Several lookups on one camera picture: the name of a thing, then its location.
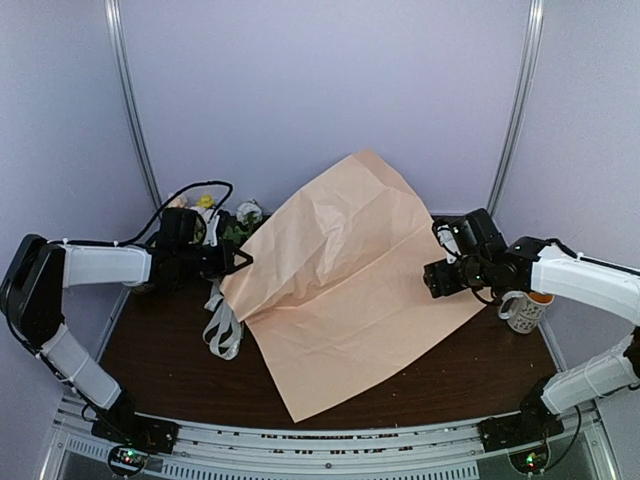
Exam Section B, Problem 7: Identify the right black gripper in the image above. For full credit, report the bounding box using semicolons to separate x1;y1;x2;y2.
424;256;491;298

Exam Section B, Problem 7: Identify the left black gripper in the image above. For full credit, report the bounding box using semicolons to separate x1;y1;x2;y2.
176;238;252;279

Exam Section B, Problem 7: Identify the white rose stem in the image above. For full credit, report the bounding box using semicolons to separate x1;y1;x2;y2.
236;199;264;233

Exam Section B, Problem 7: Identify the yellow flower stem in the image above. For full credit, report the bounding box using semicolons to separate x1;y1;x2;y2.
196;194;216;210

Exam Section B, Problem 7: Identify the peach flower stem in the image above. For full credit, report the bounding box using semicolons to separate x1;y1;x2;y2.
166;193;189;208

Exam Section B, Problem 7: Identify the pink wrapping paper sheet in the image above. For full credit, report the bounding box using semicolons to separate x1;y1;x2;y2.
222;150;481;422

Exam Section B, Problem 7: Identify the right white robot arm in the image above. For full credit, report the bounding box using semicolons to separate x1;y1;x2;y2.
423;208;639;442

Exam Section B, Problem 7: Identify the white printed ribbon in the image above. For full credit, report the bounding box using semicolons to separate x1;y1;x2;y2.
202;281;244;361

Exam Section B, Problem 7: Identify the white patterned mug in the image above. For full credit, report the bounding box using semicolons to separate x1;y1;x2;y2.
498;291;554;335

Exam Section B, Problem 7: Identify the left white patterned bowl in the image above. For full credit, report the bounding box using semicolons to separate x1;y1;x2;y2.
129;283;155;295

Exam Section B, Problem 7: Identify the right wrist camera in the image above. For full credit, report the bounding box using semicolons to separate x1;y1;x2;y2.
436;225;461;264

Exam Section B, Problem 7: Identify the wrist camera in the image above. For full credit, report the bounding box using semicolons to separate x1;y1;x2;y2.
436;225;461;264
201;209;220;247

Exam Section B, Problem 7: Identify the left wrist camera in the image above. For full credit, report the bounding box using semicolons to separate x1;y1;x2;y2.
201;209;220;247

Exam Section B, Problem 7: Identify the front aluminium rail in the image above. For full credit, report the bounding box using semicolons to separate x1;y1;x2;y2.
49;394;609;480

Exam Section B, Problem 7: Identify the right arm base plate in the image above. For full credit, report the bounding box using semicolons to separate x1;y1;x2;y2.
478;413;564;475

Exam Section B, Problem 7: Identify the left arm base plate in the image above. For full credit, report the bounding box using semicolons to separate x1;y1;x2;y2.
91;416;179;478

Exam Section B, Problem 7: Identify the right aluminium frame post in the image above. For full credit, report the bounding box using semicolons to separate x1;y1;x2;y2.
487;0;545;216

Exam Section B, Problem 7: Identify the aluminium frame post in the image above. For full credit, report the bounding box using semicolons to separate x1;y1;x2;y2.
104;0;162;208
487;0;545;216

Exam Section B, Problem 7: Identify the left aluminium frame post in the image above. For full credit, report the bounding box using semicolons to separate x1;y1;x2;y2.
104;0;162;208

